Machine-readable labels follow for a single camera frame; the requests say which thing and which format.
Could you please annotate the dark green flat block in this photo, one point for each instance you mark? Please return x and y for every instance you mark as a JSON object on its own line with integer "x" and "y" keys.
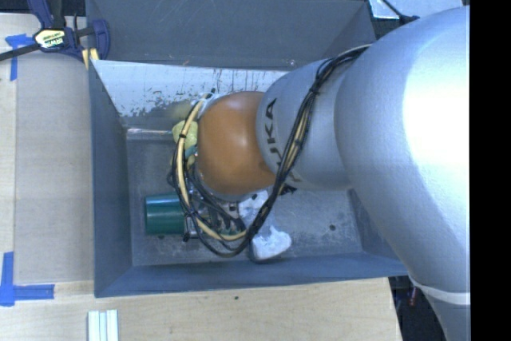
{"x": 163, "y": 215}

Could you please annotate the white lumpy object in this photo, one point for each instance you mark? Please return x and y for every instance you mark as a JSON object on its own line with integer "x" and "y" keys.
{"x": 271, "y": 245}

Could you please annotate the pale wood flat board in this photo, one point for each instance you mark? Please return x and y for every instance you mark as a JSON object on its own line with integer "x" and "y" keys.
{"x": 52, "y": 171}

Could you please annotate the grey metal bin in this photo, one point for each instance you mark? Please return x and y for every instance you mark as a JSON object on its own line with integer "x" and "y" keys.
{"x": 215, "y": 28}

